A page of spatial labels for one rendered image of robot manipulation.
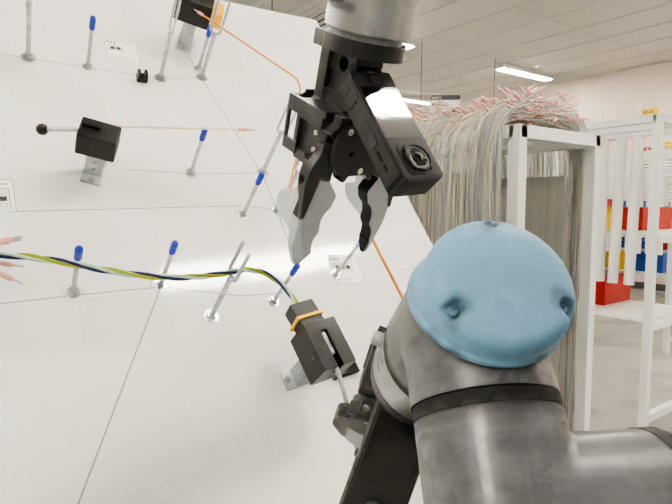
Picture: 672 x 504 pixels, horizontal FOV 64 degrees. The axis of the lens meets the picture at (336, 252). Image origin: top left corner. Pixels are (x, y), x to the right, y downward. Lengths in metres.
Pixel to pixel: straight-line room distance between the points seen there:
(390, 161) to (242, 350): 0.32
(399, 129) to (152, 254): 0.37
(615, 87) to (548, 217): 8.13
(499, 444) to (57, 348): 0.47
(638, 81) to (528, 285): 9.33
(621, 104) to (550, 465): 9.41
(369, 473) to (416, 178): 0.22
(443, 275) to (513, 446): 0.08
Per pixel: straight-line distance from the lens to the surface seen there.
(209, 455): 0.60
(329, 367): 0.58
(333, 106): 0.50
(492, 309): 0.25
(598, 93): 9.83
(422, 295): 0.26
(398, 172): 0.42
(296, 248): 0.51
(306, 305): 0.62
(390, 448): 0.42
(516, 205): 1.28
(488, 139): 1.30
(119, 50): 0.97
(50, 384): 0.61
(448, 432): 0.27
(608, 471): 0.28
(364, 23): 0.46
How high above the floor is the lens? 1.26
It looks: 5 degrees down
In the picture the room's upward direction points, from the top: straight up
